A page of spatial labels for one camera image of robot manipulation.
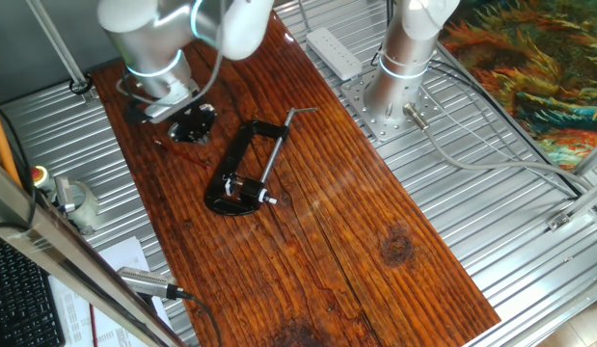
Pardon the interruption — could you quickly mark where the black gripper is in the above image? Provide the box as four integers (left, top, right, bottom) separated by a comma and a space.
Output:
167, 101, 218, 146

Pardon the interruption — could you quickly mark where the black C-clamp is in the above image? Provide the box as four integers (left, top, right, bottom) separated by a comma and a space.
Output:
203, 106, 319, 217

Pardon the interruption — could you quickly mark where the printed paper sheet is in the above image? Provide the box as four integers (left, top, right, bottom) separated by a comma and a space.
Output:
48, 235, 175, 347

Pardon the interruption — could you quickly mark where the small silver metal block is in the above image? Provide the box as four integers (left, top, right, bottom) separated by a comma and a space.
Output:
52, 174, 78, 214

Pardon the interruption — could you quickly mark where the brown wooden board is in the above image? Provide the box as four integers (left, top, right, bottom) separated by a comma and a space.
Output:
90, 9, 502, 347

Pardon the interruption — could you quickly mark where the red emergency stop button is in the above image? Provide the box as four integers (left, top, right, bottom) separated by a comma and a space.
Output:
29, 165, 56, 195

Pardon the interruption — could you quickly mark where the white power strip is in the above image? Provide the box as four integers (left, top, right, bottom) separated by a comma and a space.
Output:
305, 26, 364, 82

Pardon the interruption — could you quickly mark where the orange tube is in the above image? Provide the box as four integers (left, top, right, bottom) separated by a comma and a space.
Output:
0, 99, 22, 188

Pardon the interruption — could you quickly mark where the red pen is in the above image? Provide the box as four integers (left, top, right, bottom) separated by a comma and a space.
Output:
88, 303, 99, 347

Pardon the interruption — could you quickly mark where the black keyboard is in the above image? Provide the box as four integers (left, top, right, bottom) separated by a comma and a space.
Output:
0, 232, 67, 347

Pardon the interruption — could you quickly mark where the colourful painted cloth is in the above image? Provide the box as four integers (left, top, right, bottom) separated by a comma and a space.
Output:
439, 0, 597, 171

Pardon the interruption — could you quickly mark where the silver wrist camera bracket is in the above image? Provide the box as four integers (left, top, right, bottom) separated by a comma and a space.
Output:
143, 86, 204, 125

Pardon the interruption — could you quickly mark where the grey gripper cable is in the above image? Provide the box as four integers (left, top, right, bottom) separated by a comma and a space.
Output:
115, 0, 228, 108

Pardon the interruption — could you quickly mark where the silver ridged camera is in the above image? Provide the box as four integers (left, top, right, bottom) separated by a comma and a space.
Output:
116, 265, 184, 302

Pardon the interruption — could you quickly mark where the aluminium frame post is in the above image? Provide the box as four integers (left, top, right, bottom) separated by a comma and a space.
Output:
24, 0, 100, 105

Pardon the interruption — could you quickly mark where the aluminium frame beam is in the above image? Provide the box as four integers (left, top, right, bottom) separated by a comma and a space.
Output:
0, 143, 189, 347

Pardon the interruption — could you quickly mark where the black ridged camera cable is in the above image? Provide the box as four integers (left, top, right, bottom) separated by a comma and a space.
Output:
176, 287, 224, 347

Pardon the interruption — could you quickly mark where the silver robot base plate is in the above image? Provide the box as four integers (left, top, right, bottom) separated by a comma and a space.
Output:
339, 70, 445, 144

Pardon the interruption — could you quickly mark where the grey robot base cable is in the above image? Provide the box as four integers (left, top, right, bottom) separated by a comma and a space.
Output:
402, 102, 597, 195

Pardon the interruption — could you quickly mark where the black base cable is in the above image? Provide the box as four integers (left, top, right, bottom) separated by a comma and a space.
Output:
369, 0, 586, 201

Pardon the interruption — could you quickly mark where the aluminium frame bracket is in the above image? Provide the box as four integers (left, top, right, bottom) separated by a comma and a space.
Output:
546, 139, 597, 233

